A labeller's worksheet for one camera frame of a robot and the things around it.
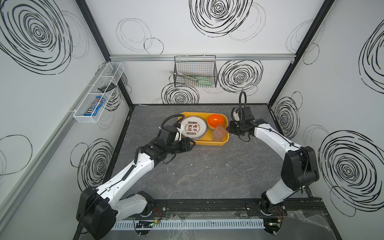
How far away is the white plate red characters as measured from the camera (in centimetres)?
100

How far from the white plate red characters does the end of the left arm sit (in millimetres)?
320

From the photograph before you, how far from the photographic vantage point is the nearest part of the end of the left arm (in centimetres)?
55
